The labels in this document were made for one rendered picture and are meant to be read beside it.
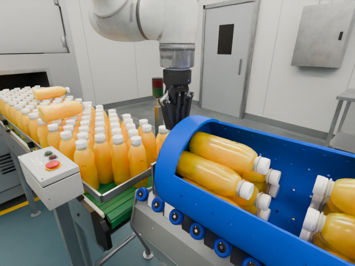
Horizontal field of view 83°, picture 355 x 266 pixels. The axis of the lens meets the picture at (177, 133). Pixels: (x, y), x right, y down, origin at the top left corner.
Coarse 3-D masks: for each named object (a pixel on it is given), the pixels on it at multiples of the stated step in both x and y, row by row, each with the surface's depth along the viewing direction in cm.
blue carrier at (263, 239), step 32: (192, 128) 51; (224, 128) 62; (160, 160) 51; (288, 160) 56; (320, 160) 49; (352, 160) 43; (160, 192) 53; (192, 192) 45; (288, 192) 58; (224, 224) 41; (256, 224) 36; (288, 224) 54; (256, 256) 40; (288, 256) 34; (320, 256) 31
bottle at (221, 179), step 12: (180, 156) 54; (192, 156) 53; (180, 168) 53; (192, 168) 51; (204, 168) 49; (216, 168) 48; (228, 168) 48; (192, 180) 52; (204, 180) 49; (216, 180) 47; (228, 180) 46; (240, 180) 47; (216, 192) 48; (228, 192) 46
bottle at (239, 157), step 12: (204, 132) 57; (192, 144) 55; (204, 144) 53; (216, 144) 52; (228, 144) 51; (240, 144) 50; (204, 156) 54; (216, 156) 51; (228, 156) 49; (240, 156) 48; (252, 156) 47; (240, 168) 48; (252, 168) 48
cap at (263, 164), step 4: (260, 160) 47; (264, 160) 46; (268, 160) 46; (260, 164) 46; (264, 164) 46; (268, 164) 47; (260, 168) 46; (264, 168) 46; (268, 168) 48; (260, 172) 47; (264, 172) 46
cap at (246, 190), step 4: (244, 184) 45; (248, 184) 45; (252, 184) 45; (244, 188) 44; (248, 188) 44; (252, 188) 46; (240, 192) 45; (244, 192) 44; (248, 192) 44; (252, 192) 46; (240, 196) 46; (244, 196) 45; (248, 196) 45
